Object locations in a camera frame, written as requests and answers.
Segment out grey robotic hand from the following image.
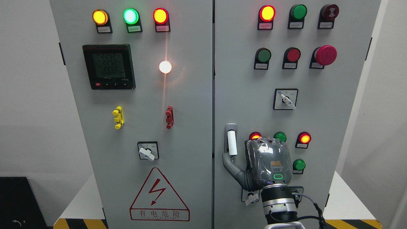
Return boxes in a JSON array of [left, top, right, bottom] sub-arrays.
[[223, 137, 293, 191]]

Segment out silver door handle lock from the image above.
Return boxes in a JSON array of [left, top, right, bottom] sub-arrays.
[[224, 123, 238, 162]]

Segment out grey right cabinet door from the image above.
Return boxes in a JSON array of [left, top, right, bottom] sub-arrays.
[[214, 0, 381, 229]]

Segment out grey cabinet door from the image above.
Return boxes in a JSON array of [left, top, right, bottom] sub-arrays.
[[50, 0, 213, 229], [214, 0, 381, 229]]

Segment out grey left cabinet door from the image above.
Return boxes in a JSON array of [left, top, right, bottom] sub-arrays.
[[50, 0, 213, 229]]

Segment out green indicator light lower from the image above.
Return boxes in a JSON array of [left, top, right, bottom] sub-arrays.
[[273, 131, 287, 142]]

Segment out red lit light lower left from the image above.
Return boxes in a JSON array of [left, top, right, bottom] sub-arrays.
[[249, 132, 262, 140]]

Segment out bright green button lower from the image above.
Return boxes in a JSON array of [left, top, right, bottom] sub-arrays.
[[293, 159, 306, 174]]

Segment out red lit light lower right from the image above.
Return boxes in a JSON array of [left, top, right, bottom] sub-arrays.
[[295, 132, 311, 149]]

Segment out white platform hazard stripes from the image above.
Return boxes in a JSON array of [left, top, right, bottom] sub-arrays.
[[53, 173, 382, 229]]

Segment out green push button second row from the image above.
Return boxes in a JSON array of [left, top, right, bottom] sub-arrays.
[[253, 48, 271, 70]]

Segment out red push button second row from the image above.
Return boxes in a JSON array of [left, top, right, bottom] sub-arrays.
[[282, 47, 301, 69]]

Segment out red terminal connector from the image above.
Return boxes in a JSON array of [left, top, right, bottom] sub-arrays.
[[165, 106, 174, 129]]

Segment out red electric warning sticker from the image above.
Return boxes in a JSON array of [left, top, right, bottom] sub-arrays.
[[129, 168, 190, 221]]

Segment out red emergency stop button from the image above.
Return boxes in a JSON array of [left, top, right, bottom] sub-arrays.
[[309, 45, 337, 69]]

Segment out white indicator light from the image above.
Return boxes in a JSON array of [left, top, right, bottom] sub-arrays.
[[159, 60, 172, 74]]

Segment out red lit light top right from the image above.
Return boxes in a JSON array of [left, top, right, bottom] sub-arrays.
[[257, 5, 276, 30]]

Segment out green push button top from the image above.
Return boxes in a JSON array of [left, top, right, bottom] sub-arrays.
[[287, 4, 307, 29]]

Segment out yellow terminal connector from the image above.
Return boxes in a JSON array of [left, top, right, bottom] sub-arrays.
[[112, 106, 125, 129]]

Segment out dark red buzzer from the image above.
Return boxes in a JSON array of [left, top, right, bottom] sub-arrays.
[[317, 4, 339, 29]]

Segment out red lit indicator light left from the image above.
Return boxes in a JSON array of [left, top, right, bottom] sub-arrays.
[[153, 8, 170, 32]]

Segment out black digital power meter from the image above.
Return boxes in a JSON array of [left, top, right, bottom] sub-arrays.
[[82, 44, 136, 90]]

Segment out green lit indicator light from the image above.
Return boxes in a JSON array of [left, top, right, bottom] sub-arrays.
[[123, 8, 143, 33]]

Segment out yellow indicator light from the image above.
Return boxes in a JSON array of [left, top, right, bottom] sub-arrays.
[[93, 9, 113, 33]]

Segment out black box lower left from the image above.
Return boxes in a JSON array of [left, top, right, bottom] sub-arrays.
[[0, 177, 47, 229]]

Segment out lower white rotary switch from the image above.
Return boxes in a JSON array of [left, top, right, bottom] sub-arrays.
[[240, 189, 260, 206]]

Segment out white rotary switch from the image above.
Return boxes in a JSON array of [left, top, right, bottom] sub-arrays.
[[137, 141, 160, 162], [240, 189, 260, 206]]

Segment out black knob selector switch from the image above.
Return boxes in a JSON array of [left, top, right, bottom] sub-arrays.
[[290, 186, 304, 208]]

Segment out white lever selector switch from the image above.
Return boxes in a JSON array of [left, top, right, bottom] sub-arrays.
[[273, 88, 299, 110]]

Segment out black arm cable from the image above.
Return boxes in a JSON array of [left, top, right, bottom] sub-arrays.
[[291, 192, 328, 229]]

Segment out left white rotary switch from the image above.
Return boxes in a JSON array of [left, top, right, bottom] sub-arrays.
[[137, 141, 160, 162]]

